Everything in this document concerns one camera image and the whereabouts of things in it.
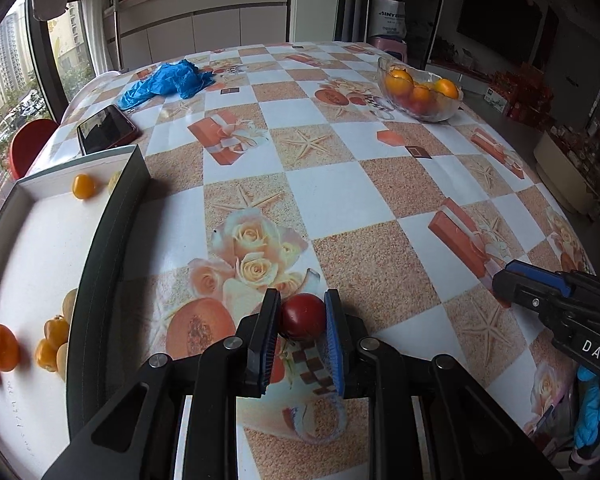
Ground white paper bag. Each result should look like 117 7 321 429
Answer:
367 0 406 40

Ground orange in bowl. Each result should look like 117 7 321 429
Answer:
385 67 414 98
434 78 460 100

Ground large orange mandarin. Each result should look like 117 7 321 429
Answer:
0 324 20 372

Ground white shallow tray box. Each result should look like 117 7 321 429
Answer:
0 145 149 479

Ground pink plastic stool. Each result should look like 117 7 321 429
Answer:
370 36 407 63

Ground white cabinet counter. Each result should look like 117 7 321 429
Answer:
104 0 290 70

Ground smartphone with red case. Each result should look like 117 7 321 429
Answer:
76 105 140 155

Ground blue gloved right hand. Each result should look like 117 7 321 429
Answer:
574 365 600 448

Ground glass fruit bowl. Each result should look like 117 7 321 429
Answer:
377 56 464 122

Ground blue crumpled gloves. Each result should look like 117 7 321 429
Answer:
117 58 215 110

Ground red chair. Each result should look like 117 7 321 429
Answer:
8 118 58 180

